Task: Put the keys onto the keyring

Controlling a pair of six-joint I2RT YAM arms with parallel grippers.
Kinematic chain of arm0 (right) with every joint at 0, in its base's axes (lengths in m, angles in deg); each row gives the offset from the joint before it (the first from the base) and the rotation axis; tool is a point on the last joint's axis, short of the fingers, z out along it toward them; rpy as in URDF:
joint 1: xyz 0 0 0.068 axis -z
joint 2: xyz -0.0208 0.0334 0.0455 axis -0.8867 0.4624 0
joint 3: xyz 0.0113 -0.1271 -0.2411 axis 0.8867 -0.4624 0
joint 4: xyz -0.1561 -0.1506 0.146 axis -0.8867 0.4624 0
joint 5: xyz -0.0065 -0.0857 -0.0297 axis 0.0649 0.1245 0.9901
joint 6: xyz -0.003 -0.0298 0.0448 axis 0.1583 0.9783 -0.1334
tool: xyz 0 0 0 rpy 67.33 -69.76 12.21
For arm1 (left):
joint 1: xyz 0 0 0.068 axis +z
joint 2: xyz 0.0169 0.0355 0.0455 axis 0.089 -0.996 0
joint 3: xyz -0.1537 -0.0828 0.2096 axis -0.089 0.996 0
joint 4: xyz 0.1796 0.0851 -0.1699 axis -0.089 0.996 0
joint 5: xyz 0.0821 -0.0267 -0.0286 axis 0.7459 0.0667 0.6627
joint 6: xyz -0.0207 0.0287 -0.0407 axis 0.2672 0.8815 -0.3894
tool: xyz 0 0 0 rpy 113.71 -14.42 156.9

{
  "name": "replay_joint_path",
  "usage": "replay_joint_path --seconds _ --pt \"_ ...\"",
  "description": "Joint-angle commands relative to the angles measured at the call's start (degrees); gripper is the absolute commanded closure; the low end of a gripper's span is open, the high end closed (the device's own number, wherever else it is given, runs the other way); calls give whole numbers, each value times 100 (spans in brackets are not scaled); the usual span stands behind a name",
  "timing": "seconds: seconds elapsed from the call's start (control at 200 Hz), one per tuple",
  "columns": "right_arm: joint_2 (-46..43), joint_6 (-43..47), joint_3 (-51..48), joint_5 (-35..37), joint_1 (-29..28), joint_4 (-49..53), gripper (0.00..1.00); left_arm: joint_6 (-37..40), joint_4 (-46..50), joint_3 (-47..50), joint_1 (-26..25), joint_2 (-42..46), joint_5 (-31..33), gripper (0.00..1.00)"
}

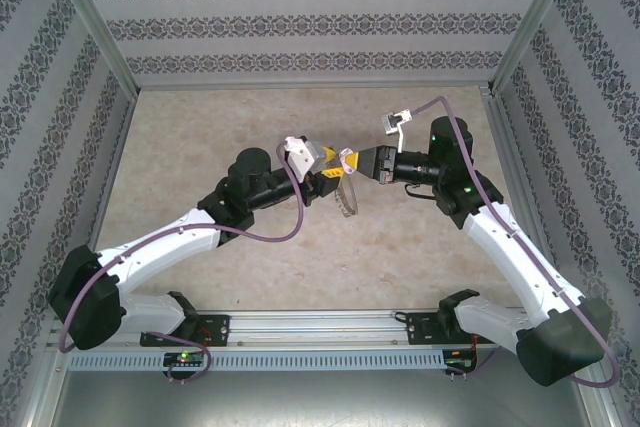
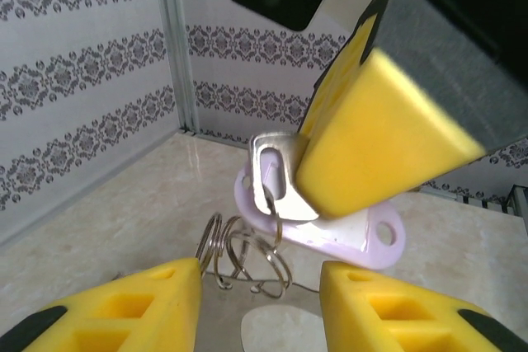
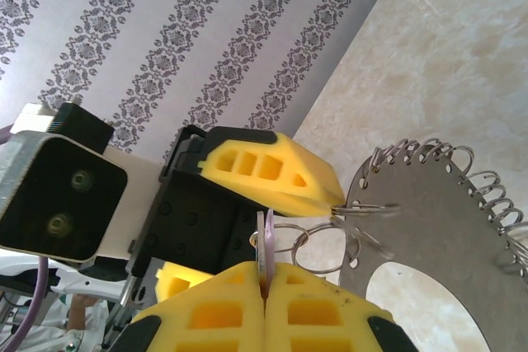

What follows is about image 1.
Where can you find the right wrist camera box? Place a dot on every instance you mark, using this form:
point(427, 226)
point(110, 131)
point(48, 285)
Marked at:
point(391, 123)

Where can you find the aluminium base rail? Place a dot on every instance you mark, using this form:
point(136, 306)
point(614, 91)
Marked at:
point(320, 327)

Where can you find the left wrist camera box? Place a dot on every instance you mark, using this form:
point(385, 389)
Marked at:
point(300, 159)

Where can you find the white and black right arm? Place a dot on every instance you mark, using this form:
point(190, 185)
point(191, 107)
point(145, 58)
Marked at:
point(560, 347)

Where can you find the circuit board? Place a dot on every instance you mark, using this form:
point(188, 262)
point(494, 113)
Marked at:
point(460, 359)
point(185, 358)

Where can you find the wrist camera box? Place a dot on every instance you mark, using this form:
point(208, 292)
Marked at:
point(300, 159)
point(391, 123)

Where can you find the right circuit board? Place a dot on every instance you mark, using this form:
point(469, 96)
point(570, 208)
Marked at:
point(460, 359)

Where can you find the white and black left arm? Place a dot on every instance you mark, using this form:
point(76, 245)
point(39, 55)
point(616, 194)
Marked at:
point(90, 307)

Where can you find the left circuit board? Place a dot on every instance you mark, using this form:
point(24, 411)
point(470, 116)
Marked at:
point(185, 358)

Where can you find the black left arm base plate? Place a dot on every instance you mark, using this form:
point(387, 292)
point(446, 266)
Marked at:
point(217, 329)

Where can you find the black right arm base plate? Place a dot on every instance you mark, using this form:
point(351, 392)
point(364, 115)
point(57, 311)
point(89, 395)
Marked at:
point(420, 329)

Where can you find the aluminium frame post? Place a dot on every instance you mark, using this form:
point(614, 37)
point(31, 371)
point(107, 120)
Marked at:
point(95, 22)
point(531, 22)

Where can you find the grey metal panel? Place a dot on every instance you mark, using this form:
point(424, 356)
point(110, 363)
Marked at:
point(320, 402)

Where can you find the aluminium side rail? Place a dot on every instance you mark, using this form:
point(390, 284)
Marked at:
point(102, 197)
point(506, 147)

